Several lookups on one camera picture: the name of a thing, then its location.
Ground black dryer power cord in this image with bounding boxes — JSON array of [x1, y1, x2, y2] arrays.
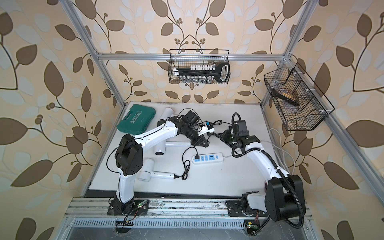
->
[[181, 145, 201, 161]]

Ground white blue power strip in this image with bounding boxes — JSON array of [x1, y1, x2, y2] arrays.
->
[[192, 153, 224, 165]]

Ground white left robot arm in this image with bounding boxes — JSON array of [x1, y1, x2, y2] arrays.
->
[[108, 111, 214, 216]]

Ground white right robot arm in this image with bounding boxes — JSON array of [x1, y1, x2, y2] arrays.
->
[[220, 130, 306, 229]]

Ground green plastic tool case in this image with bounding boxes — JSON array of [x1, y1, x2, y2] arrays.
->
[[117, 104, 156, 136]]

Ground black brush in basket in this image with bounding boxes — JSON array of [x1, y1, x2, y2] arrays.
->
[[272, 88, 300, 107]]

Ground black white socket set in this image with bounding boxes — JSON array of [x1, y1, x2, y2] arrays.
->
[[169, 62, 231, 84]]

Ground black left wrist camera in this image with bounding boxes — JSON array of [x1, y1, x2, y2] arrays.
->
[[182, 111, 200, 128]]

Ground black near dryer cord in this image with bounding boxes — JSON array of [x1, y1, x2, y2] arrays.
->
[[174, 157, 191, 181]]

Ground black wire basket right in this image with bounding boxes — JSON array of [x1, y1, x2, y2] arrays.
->
[[264, 63, 335, 131]]

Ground black wire basket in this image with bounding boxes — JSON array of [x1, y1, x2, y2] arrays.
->
[[264, 63, 335, 131], [168, 48, 231, 84]]

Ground black wire basket back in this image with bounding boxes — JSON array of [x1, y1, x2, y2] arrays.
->
[[168, 48, 231, 84]]

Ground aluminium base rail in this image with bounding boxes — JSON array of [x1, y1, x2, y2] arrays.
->
[[64, 197, 313, 230]]

